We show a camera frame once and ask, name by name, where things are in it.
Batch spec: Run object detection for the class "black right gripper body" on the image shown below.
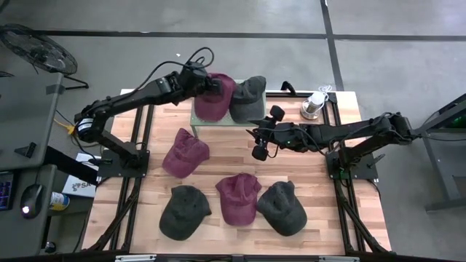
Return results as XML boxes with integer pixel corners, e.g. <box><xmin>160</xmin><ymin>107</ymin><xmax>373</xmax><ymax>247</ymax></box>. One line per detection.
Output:
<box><xmin>247</xmin><ymin>119</ymin><xmax>310</xmax><ymax>153</ymax></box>

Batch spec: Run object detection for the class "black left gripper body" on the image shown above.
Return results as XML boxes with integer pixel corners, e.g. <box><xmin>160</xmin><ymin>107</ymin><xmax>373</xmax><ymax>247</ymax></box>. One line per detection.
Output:
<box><xmin>176</xmin><ymin>62</ymin><xmax>213</xmax><ymax>98</ymax></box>

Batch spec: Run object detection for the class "maroon baseball cap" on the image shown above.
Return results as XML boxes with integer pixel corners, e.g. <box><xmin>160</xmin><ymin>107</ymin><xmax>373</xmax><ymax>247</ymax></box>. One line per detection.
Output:
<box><xmin>161</xmin><ymin>127</ymin><xmax>211</xmax><ymax>179</ymax></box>
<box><xmin>193</xmin><ymin>72</ymin><xmax>237</xmax><ymax>123</ymax></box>
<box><xmin>214</xmin><ymin>172</ymin><xmax>263</xmax><ymax>226</ymax></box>

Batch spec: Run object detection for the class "dark grey baseball cap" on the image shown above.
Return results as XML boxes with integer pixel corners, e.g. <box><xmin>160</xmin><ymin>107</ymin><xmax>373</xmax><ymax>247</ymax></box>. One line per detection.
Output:
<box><xmin>228</xmin><ymin>75</ymin><xmax>267</xmax><ymax>124</ymax></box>
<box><xmin>159</xmin><ymin>184</ymin><xmax>213</xmax><ymax>242</ymax></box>
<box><xmin>256</xmin><ymin>180</ymin><xmax>309</xmax><ymax>237</ymax></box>

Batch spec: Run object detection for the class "pale green perforated metal shelf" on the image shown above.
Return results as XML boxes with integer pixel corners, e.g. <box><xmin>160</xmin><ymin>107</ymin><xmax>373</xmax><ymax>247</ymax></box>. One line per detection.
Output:
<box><xmin>189</xmin><ymin>79</ymin><xmax>269</xmax><ymax>139</ymax></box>

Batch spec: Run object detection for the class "white bulb lamp wooden base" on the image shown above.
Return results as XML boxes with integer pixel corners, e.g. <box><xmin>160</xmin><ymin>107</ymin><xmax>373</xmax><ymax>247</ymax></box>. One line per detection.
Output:
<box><xmin>299</xmin><ymin>90</ymin><xmax>327</xmax><ymax>121</ymax></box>

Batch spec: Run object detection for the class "grey metal stand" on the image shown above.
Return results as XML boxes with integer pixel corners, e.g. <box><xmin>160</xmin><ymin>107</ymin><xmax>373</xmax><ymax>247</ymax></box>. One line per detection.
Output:
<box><xmin>413</xmin><ymin>92</ymin><xmax>466</xmax><ymax>213</ymax></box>

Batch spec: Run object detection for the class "black beam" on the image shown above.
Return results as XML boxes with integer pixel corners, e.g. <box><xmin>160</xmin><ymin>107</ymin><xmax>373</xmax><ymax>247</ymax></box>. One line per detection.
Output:
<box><xmin>43</xmin><ymin>145</ymin><xmax>100</xmax><ymax>186</ymax></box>

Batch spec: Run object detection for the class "white cardboard box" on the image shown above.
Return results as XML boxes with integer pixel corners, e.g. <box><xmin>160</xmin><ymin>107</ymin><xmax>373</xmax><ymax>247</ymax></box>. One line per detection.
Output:
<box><xmin>61</xmin><ymin>152</ymin><xmax>101</xmax><ymax>199</ymax></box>

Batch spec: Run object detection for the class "black floor fan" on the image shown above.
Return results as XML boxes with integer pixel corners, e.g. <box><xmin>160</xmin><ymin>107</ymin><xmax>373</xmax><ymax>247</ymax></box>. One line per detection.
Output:
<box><xmin>0</xmin><ymin>23</ymin><xmax>90</xmax><ymax>90</ymax></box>

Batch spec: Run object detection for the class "grey desk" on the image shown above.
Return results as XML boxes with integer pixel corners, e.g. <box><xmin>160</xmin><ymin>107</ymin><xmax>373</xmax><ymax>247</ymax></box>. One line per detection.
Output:
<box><xmin>0</xmin><ymin>71</ymin><xmax>65</xmax><ymax>171</ymax></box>
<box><xmin>0</xmin><ymin>163</ymin><xmax>58</xmax><ymax>258</ymax></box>

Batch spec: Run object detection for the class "white and yellow can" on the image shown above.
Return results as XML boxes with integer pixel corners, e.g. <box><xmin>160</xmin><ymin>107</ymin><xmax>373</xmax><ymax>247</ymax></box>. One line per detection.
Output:
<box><xmin>49</xmin><ymin>191</ymin><xmax>71</xmax><ymax>212</ymax></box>

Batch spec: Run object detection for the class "black wedge-shaped holder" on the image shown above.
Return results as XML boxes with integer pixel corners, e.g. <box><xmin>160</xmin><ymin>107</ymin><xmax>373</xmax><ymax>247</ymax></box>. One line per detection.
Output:
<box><xmin>13</xmin><ymin>141</ymin><xmax>37</xmax><ymax>159</ymax></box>

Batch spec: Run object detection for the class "black computer mouse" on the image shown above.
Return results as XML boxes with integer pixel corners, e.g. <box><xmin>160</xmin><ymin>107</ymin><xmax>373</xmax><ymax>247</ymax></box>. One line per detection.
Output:
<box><xmin>20</xmin><ymin>183</ymin><xmax>44</xmax><ymax>219</ymax></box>

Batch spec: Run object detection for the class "black keyboard with lit keys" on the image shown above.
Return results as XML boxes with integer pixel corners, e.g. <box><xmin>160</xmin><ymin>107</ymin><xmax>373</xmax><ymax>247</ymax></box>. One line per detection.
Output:
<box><xmin>0</xmin><ymin>171</ymin><xmax>15</xmax><ymax>211</ymax></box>

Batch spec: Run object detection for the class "black clamp handle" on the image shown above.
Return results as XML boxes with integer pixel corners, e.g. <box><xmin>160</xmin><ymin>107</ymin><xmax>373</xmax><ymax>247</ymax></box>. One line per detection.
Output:
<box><xmin>280</xmin><ymin>80</ymin><xmax>298</xmax><ymax>96</ymax></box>

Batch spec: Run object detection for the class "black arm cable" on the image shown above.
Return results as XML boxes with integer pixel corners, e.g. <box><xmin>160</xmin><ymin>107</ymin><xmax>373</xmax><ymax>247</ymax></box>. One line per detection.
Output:
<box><xmin>140</xmin><ymin>46</ymin><xmax>216</xmax><ymax>92</ymax></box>

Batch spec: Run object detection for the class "silver metal bracket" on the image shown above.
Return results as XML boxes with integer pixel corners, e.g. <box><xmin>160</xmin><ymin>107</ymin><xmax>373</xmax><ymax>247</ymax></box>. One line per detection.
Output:
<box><xmin>114</xmin><ymin>254</ymin><xmax>157</xmax><ymax>262</ymax></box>
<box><xmin>318</xmin><ymin>255</ymin><xmax>360</xmax><ymax>262</ymax></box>

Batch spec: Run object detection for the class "yellow cable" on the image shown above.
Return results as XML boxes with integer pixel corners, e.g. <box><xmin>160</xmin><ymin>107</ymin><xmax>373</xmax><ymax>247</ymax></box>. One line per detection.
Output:
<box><xmin>53</xmin><ymin>116</ymin><xmax>76</xmax><ymax>135</ymax></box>

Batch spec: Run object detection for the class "black aluminium rig frame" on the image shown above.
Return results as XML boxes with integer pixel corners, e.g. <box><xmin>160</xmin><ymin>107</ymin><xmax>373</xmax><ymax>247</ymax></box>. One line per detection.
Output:
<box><xmin>82</xmin><ymin>89</ymin><xmax>392</xmax><ymax>255</ymax></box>

